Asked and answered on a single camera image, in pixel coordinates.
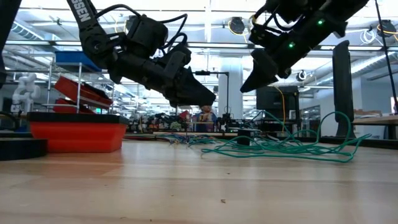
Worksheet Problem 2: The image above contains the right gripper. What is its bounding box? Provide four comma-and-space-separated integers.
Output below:
239, 23, 312, 93

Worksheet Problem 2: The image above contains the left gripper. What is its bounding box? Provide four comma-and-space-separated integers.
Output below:
107, 43, 217, 108

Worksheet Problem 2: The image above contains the green cord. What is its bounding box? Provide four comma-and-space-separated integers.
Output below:
200, 111, 373, 164

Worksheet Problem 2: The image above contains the person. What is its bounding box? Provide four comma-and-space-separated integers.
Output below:
194, 105, 218, 133

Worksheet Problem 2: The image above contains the black monitor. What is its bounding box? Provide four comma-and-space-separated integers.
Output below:
255, 85, 300, 121

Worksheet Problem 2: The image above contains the metal shelf rack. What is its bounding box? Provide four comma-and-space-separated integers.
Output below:
42, 61, 116, 114

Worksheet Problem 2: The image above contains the wooden side table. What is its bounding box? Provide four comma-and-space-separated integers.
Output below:
351, 114, 398, 141

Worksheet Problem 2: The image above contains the red plastic shelf bin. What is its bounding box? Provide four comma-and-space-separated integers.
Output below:
54, 76, 114, 110
52, 98, 96, 114

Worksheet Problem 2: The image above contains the red square tray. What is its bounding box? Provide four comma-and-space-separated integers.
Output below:
27, 111, 130, 154

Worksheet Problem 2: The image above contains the thin black pole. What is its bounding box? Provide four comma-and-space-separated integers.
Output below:
374, 0, 398, 105

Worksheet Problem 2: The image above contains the blue plastic bin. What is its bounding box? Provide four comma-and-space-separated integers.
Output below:
55, 50, 104, 73

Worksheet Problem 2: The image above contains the black tape roll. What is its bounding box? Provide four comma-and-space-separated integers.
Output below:
0, 138, 49, 162

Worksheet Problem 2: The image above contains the black distant camera rig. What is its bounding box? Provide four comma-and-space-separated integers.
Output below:
175, 70, 230, 116

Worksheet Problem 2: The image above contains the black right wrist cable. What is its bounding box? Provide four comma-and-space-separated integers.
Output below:
253, 6, 308, 35

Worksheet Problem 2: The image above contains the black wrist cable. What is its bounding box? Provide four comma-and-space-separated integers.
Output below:
96, 3, 189, 57
253, 6, 308, 35

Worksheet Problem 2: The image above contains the multicolour wire bundle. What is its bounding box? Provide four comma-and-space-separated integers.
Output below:
155, 133, 218, 146

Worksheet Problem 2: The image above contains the orange hanging cable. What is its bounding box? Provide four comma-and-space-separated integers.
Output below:
273, 85, 286, 134

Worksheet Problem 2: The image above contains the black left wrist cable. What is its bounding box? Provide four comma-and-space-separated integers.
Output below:
96, 3, 189, 57

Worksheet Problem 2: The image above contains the black upright post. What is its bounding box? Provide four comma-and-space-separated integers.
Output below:
331, 40, 357, 139

